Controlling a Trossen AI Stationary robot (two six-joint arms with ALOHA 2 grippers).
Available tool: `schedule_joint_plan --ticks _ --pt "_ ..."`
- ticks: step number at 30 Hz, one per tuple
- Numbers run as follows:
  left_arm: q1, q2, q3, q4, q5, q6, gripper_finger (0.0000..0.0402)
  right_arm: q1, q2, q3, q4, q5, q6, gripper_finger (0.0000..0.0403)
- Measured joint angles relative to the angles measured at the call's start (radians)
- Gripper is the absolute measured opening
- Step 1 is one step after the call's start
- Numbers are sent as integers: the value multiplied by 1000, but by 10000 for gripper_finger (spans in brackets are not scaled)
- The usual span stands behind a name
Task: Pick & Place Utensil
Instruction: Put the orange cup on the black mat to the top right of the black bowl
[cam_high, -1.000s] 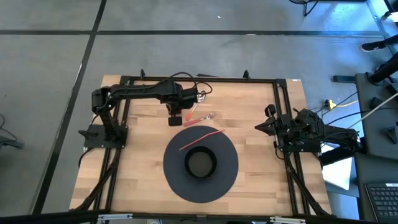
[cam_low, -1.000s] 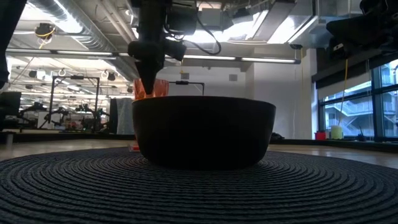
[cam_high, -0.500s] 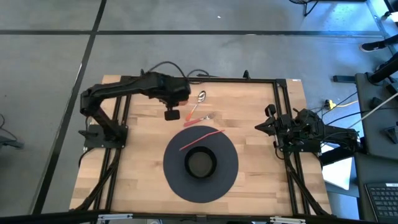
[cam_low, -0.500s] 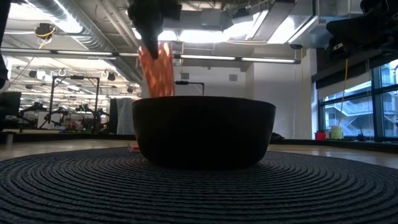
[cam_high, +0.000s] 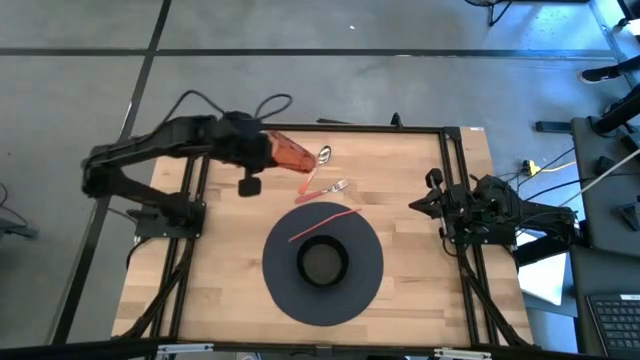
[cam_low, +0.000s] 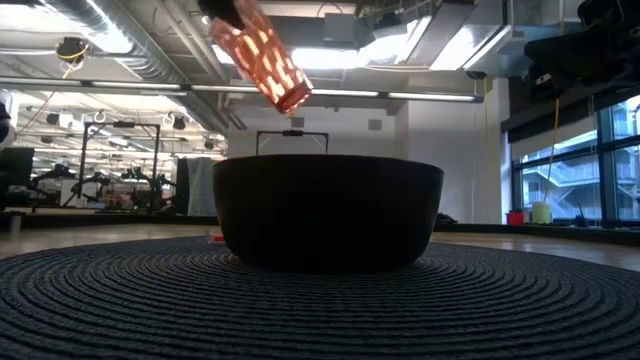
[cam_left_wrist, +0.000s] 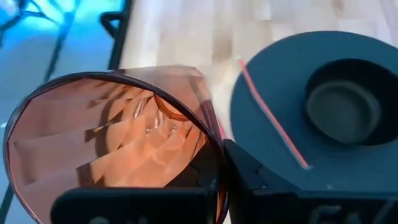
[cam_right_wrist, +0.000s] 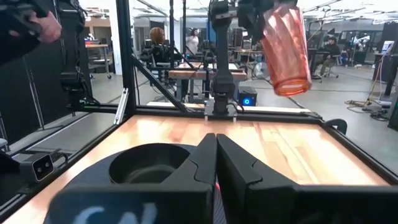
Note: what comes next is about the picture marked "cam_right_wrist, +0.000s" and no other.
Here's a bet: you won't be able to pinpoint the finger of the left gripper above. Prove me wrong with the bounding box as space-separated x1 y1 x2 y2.
250 17 266 44

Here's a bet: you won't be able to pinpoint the black table frame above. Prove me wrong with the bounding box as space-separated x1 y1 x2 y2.
0 0 398 222

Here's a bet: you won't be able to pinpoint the grey table-level camera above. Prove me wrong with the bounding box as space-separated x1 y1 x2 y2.
19 152 56 184

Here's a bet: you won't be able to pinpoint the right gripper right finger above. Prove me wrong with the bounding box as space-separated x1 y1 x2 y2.
216 133 398 224

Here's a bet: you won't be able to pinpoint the black bowl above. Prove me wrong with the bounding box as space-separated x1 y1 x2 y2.
108 142 192 185

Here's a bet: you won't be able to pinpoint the orange faceted plastic cup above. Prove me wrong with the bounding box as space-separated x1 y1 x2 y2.
260 2 313 97

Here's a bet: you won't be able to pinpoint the wooden workbench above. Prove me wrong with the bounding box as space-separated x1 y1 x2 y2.
167 61 248 81

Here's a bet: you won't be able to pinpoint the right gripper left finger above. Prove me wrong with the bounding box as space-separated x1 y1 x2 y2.
43 133 218 224

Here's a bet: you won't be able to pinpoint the floor cables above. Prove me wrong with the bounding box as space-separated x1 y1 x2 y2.
343 98 390 123

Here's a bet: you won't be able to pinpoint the black computer with blue light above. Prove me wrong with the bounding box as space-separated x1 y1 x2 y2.
237 86 259 108

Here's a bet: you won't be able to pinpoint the floor fan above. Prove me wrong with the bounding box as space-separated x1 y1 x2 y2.
252 61 270 80

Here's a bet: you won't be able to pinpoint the person's hand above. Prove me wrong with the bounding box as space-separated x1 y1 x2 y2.
29 10 63 44

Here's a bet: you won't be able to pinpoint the black divider panel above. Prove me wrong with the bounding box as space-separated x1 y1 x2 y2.
0 0 94 147

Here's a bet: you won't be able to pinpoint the aluminium bracket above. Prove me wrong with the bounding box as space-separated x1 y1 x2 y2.
113 87 129 126

